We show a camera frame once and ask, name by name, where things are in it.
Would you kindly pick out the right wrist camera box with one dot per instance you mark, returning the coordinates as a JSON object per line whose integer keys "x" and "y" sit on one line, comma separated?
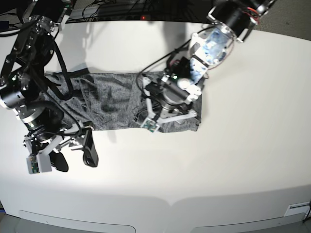
{"x": 38, "y": 164}

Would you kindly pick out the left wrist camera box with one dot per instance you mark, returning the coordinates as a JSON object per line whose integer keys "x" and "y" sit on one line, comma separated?
{"x": 150, "y": 125}

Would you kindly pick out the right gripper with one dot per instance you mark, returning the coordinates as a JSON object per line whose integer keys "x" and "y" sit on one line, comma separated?
{"x": 78, "y": 137}

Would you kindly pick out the white label plate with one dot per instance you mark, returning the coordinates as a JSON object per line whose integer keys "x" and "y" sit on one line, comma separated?
{"x": 299, "y": 208}

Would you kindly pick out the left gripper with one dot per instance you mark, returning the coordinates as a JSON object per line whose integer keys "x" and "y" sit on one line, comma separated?
{"x": 172, "y": 99}

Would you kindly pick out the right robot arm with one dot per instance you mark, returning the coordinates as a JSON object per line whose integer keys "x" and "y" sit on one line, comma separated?
{"x": 33, "y": 81}

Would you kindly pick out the grey long-sleeve T-shirt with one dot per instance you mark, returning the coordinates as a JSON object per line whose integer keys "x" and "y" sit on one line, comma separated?
{"x": 111, "y": 101}

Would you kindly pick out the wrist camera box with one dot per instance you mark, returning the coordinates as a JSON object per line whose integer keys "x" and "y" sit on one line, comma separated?
{"x": 38, "y": 164}
{"x": 150, "y": 125}

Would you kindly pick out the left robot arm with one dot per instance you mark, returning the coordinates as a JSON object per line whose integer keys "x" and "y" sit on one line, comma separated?
{"x": 231, "y": 21}

